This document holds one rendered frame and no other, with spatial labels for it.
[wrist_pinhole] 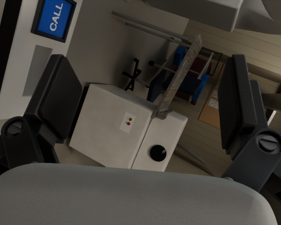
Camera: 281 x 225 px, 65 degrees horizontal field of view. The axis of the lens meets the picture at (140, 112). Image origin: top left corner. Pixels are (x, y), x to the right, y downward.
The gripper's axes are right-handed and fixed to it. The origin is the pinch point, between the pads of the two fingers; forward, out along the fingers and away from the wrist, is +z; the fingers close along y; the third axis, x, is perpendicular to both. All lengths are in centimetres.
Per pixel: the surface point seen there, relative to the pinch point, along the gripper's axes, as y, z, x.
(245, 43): 146, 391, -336
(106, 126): -63, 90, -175
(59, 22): -13.3, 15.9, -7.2
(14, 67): -16.8, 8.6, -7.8
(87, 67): -84, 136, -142
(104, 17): -66, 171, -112
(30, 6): -14.3, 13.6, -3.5
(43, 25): -14.1, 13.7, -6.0
